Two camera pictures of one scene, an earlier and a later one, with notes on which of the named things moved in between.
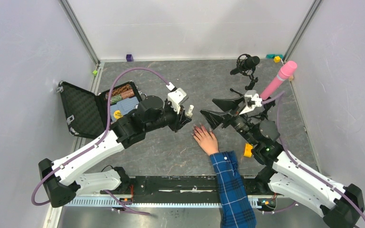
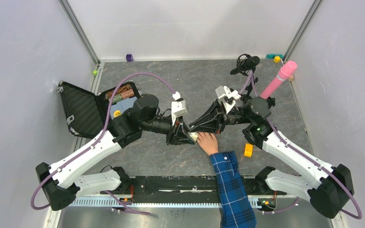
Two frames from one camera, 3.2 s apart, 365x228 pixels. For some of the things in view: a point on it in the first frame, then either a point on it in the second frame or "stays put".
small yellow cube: x=277 y=59 stays put
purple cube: x=129 y=57 stays put
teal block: x=272 y=56 stays put
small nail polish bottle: x=189 y=113 -> x=194 y=135
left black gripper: x=179 y=119 -> x=180 y=134
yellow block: x=248 y=152 stays put
